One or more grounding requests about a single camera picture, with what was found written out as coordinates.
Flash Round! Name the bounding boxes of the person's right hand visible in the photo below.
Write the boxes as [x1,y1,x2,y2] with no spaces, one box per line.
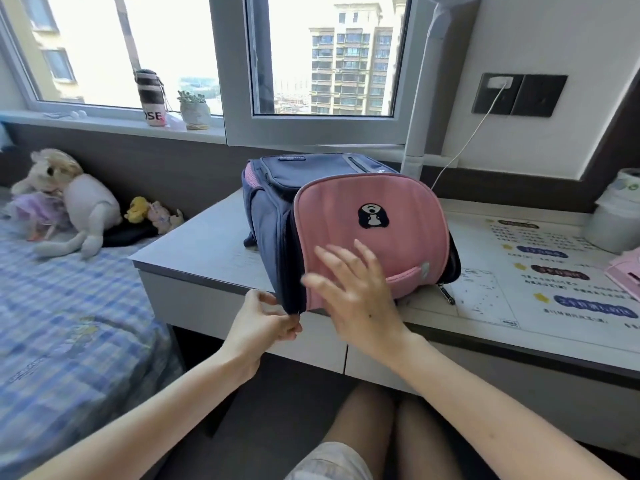
[301,239,416,371]

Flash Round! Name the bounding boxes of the person's left hand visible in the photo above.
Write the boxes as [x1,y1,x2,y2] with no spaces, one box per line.
[219,289,303,383]

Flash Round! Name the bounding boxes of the pink and navy backpack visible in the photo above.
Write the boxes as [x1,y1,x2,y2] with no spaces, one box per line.
[241,153,462,315]

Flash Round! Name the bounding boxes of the person's left forearm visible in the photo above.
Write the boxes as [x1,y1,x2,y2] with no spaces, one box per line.
[19,344,256,480]

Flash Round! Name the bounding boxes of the person's right forearm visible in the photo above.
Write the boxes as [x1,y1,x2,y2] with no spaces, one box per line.
[389,334,626,480]

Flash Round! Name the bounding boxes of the person's left leg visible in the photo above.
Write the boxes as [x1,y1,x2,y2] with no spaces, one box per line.
[319,382,399,480]

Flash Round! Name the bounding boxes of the person's leg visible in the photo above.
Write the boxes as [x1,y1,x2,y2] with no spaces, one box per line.
[319,382,399,480]
[397,394,466,480]

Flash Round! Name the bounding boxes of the person's right leg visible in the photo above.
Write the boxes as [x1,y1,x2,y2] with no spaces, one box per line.
[397,394,466,480]

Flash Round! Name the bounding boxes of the printed desk mat with map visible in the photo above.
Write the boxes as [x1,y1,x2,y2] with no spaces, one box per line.
[225,209,640,355]

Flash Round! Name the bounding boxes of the pink plush toy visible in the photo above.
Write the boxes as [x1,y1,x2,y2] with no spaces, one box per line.
[145,201,185,235]

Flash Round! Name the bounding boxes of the white shorts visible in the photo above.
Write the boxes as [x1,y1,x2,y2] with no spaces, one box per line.
[285,442,373,480]

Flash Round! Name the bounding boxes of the black cushion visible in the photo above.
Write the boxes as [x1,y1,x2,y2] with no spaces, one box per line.
[102,222,161,248]

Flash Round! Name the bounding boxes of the yellow plush toy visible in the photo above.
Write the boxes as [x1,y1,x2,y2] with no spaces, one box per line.
[123,196,151,225]

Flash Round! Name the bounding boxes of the white framed window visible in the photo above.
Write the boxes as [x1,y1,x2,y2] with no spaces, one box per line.
[0,0,441,148]

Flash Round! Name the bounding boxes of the white plush toy cream head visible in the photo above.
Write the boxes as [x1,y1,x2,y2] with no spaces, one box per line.
[9,148,123,261]

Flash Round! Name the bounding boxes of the white desk lamp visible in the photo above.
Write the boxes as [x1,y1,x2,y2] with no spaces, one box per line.
[399,0,483,181]

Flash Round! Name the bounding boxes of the potted succulent plant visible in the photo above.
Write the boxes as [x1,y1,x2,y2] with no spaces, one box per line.
[177,90,212,131]

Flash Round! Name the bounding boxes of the purple dress doll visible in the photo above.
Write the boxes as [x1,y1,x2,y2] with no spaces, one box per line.
[5,190,71,241]

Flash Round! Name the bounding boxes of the striped water bottle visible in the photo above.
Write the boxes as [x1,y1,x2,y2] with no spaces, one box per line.
[133,68,169,127]

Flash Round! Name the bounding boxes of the grey bin with white liner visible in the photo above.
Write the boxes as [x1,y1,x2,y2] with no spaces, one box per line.
[583,168,640,255]

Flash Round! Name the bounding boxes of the pink cardboard organizer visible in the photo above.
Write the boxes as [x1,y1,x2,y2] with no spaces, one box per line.
[603,247,640,301]

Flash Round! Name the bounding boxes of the dark wooden shelf unit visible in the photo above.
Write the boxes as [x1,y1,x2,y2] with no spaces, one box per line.
[579,64,640,215]

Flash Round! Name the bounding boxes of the white charging cable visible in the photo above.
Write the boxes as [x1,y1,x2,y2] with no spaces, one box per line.
[429,86,509,191]

